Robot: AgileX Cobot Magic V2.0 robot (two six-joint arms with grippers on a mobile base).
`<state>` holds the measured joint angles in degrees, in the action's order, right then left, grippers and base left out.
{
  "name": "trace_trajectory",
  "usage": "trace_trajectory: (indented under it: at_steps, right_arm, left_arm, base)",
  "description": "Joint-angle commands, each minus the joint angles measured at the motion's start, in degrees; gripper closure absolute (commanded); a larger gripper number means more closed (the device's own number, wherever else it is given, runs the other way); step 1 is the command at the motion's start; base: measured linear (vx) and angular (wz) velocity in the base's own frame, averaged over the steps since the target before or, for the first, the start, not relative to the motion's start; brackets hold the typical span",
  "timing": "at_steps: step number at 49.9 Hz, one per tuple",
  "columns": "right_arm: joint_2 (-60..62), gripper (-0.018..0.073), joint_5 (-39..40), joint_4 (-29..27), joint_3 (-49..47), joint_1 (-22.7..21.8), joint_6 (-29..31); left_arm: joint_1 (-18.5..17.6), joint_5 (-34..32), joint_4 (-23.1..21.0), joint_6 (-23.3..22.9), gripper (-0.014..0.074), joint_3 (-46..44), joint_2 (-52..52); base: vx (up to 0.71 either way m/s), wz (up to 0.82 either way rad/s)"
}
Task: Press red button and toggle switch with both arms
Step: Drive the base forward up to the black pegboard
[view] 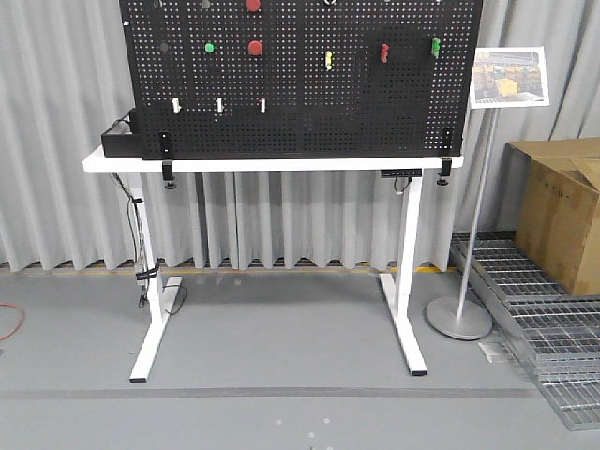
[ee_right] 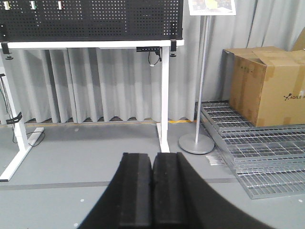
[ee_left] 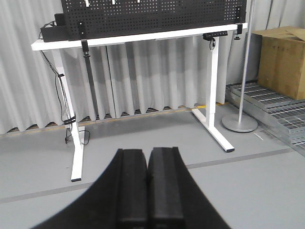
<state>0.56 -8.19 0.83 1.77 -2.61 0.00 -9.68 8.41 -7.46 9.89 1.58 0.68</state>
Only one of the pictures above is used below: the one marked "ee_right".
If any white standing desk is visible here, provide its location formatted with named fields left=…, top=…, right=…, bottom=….
left=0, top=40, right=184, bottom=182

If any lower steel floor grating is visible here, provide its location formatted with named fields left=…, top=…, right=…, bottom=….
left=206, top=124, right=305, bottom=199

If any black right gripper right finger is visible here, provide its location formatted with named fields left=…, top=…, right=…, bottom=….
left=153, top=152, right=270, bottom=229

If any black perforated pegboard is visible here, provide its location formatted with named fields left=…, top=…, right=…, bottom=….
left=0, top=0, right=183, bottom=42

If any black right pegboard clamp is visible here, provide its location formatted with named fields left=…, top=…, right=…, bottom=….
left=170, top=22, right=177, bottom=58

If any upper steel floor grating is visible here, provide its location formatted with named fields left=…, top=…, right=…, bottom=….
left=201, top=101, right=255, bottom=133

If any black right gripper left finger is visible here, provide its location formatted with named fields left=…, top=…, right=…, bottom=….
left=79, top=153, right=152, bottom=229

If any black desk control box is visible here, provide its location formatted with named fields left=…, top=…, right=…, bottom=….
left=136, top=46, right=160, bottom=52

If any steel floor grating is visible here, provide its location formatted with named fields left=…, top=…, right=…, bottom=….
left=201, top=101, right=255, bottom=133
left=206, top=124, right=305, bottom=199

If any silver sign stand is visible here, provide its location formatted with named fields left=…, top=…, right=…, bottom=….
left=179, top=0, right=236, bottom=155

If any black left pegboard clamp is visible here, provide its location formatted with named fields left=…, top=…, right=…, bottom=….
left=0, top=23, right=13, bottom=61

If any brown cardboard box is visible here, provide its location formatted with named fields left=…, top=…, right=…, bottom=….
left=226, top=46, right=305, bottom=127

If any green toggle switch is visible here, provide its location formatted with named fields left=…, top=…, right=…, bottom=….
left=30, top=0, right=37, bottom=10

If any black pegboard clamp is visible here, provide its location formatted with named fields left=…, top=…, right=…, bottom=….
left=170, top=22, right=177, bottom=58
left=0, top=23, right=13, bottom=61

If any grey curtain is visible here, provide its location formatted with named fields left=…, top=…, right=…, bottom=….
left=0, top=0, right=305, bottom=123

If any red toggle switch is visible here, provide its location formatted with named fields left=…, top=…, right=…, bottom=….
left=58, top=0, right=63, bottom=10

